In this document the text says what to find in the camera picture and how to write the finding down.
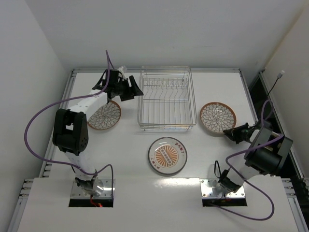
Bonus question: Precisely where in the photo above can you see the floral plate orange rim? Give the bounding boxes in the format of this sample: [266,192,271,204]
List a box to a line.
[199,102,237,134]
[87,101,121,131]

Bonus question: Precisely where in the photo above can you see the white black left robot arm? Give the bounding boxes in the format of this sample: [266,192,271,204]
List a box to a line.
[52,69,143,197]

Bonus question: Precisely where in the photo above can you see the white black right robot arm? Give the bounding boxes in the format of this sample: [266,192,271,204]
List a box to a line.
[217,121,293,194]

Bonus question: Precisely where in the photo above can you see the sunburst plate dark rim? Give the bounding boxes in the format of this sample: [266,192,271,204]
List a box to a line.
[147,137,188,176]

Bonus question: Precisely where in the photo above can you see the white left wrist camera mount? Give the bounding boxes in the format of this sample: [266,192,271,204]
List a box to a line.
[118,66,127,80]

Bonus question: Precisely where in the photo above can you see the chrome wire dish rack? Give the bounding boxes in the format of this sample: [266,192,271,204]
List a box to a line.
[137,66,197,132]

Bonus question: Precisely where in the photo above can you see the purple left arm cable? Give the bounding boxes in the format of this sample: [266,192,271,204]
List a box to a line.
[24,49,114,199]

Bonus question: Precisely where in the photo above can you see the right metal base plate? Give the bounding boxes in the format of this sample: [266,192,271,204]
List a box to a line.
[199,178,246,200]

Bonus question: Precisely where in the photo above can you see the metal base plate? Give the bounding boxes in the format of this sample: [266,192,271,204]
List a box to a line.
[70,179,115,200]
[199,178,246,200]

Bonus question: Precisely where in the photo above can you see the black wall cable white plug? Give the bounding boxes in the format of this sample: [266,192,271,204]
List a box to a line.
[267,70,285,97]

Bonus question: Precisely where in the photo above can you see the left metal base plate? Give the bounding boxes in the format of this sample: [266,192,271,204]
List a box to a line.
[70,179,115,200]

